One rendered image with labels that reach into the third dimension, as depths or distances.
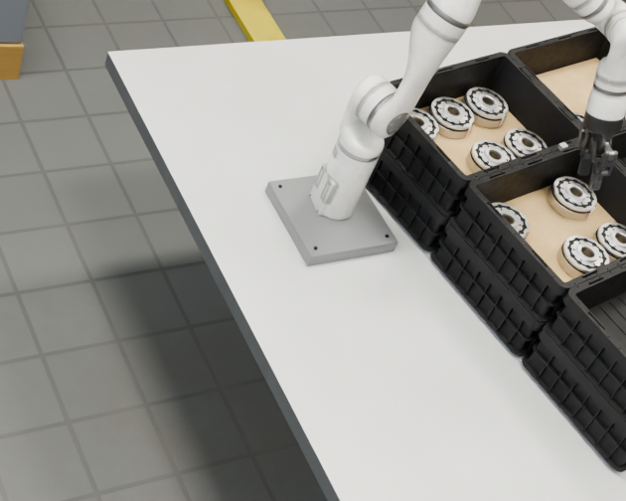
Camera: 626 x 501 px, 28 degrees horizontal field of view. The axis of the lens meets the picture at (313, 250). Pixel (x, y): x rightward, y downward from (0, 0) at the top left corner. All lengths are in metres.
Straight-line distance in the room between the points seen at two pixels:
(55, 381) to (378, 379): 0.97
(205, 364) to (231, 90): 0.75
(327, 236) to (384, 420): 0.43
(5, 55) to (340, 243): 1.50
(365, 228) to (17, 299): 1.02
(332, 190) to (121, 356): 0.86
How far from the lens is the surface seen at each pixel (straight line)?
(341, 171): 2.50
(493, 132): 2.83
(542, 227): 2.66
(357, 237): 2.57
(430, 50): 2.34
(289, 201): 2.59
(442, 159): 2.53
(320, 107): 2.89
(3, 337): 3.14
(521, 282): 2.49
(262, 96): 2.86
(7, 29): 3.68
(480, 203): 2.48
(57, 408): 3.03
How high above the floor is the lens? 2.47
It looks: 44 degrees down
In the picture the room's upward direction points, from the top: 24 degrees clockwise
